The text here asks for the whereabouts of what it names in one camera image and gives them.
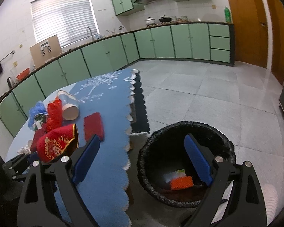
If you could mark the plain wooden door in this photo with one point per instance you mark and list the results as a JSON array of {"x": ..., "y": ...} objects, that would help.
[{"x": 279, "y": 40}]

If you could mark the white cooking pot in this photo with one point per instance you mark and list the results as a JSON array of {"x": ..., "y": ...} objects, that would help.
[{"x": 150, "y": 21}]

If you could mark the clear plastic cup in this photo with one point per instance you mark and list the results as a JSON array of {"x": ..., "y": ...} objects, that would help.
[{"x": 69, "y": 112}]

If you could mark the yellow wall socket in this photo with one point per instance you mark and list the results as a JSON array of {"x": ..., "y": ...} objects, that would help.
[{"x": 15, "y": 64}]

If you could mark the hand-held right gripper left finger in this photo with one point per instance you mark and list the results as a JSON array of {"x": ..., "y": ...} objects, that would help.
[{"x": 85, "y": 158}]

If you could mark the orange knitted scrubber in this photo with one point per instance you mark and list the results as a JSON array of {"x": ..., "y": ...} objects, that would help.
[{"x": 181, "y": 183}]

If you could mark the blue printed tablecloth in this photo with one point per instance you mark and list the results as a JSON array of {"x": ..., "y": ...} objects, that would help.
[{"x": 108, "y": 104}]

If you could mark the green plastic bottle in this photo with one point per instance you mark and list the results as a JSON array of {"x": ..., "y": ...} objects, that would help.
[{"x": 227, "y": 15}]

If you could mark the orange plastic basin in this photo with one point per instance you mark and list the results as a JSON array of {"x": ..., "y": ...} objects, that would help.
[{"x": 22, "y": 73}]

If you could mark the white window blind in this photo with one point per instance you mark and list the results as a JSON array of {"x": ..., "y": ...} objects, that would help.
[{"x": 61, "y": 16}]

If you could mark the white green packet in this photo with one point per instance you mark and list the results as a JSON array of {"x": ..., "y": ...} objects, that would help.
[{"x": 174, "y": 175}]

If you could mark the black wok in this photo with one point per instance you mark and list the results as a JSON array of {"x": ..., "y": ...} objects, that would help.
[{"x": 165, "y": 19}]

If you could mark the white tissue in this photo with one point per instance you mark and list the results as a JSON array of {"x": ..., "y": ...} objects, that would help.
[{"x": 24, "y": 149}]

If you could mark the small steel teapot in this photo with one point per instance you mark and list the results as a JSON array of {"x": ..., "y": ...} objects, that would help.
[{"x": 121, "y": 28}]

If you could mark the green white wrapper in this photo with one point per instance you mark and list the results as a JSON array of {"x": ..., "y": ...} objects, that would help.
[{"x": 39, "y": 121}]

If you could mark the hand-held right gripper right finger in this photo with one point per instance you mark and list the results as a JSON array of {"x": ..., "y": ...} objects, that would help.
[{"x": 198, "y": 160}]

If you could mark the dark red cloth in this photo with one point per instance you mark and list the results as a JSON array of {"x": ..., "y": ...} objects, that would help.
[{"x": 39, "y": 134}]

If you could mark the red embroidered pouch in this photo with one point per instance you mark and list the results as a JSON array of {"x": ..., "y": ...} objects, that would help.
[{"x": 54, "y": 144}]

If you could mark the blue mesh bath ball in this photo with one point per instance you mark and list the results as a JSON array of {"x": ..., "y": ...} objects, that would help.
[{"x": 37, "y": 110}]

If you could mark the steel kettle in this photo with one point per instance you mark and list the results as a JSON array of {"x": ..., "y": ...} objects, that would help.
[{"x": 10, "y": 82}]

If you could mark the red scouring pad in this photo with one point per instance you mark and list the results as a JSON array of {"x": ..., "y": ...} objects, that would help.
[{"x": 93, "y": 126}]

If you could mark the wall towel bar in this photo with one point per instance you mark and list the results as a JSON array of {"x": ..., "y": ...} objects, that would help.
[{"x": 8, "y": 55}]

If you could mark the brown cardboard box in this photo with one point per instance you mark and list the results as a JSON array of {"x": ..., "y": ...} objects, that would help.
[{"x": 37, "y": 54}]

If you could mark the steel kitchen faucet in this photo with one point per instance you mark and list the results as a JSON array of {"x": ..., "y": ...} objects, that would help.
[{"x": 88, "y": 29}]

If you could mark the black lined trash bin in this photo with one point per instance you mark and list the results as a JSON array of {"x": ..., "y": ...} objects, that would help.
[{"x": 156, "y": 141}]

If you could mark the green base cabinets with drawers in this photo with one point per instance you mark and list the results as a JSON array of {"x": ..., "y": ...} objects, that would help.
[{"x": 179, "y": 41}]

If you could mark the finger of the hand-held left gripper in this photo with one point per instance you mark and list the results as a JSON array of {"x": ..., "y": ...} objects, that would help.
[
  {"x": 20, "y": 173},
  {"x": 16, "y": 160}
]

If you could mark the navy scalloped table cover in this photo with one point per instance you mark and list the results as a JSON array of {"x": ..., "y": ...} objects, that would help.
[{"x": 138, "y": 104}]

